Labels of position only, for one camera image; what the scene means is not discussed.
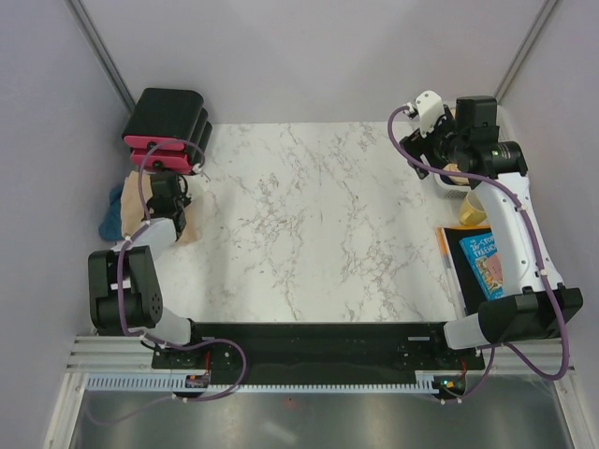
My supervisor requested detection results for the upper black pink drawer box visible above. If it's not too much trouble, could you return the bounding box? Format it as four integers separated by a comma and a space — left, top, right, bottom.
122, 88, 208, 149

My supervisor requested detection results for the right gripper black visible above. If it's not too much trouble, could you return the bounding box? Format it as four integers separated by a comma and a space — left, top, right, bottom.
399, 105, 468, 180

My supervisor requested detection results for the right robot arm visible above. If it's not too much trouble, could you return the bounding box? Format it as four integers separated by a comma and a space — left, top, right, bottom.
396, 91, 583, 369

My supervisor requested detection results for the light yellow t shirt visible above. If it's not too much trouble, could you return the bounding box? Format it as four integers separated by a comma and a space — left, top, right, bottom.
444, 164, 469, 185

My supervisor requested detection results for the yellow mug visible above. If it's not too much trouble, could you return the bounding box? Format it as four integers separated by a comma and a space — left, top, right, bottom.
459, 191, 487, 226

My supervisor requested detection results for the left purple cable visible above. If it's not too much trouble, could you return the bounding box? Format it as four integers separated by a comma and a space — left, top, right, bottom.
86, 138, 249, 427

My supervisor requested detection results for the blue storey treehouse book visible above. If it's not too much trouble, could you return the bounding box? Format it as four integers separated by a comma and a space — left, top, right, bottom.
459, 232, 504, 301

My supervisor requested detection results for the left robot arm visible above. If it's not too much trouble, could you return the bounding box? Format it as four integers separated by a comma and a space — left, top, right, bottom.
88, 171, 206, 368

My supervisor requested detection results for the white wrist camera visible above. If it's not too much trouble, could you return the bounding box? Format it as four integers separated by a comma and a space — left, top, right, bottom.
405, 91, 445, 138
184, 173, 211, 201

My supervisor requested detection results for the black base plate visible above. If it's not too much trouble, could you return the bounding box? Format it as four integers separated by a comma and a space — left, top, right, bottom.
152, 323, 485, 385

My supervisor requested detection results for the black pink drawer box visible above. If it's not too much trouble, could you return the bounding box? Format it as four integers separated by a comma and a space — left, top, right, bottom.
122, 88, 208, 149
124, 109, 212, 176

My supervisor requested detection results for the purple cable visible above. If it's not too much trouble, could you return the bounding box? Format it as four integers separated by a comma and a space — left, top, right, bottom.
86, 138, 249, 427
387, 105, 574, 404

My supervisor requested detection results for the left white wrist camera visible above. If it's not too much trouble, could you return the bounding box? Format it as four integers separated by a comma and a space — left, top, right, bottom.
184, 173, 211, 201

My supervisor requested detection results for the white plastic basket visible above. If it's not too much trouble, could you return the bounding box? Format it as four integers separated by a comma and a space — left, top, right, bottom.
432, 105, 516, 199

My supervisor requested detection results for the pink cube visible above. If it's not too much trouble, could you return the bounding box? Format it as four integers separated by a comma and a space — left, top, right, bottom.
485, 253, 503, 281

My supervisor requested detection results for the white cable duct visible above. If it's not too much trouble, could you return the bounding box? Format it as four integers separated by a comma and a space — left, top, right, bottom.
86, 373, 439, 394

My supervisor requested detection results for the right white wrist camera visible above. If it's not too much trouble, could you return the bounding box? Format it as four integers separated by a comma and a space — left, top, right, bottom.
405, 91, 445, 138

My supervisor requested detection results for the lower black pink drawer box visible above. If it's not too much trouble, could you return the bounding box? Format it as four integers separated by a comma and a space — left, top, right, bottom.
124, 109, 212, 176

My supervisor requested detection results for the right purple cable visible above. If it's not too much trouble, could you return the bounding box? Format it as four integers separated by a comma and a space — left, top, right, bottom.
387, 105, 574, 404

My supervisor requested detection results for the blue t shirt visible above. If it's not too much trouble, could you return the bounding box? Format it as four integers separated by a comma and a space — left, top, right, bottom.
98, 182, 124, 242

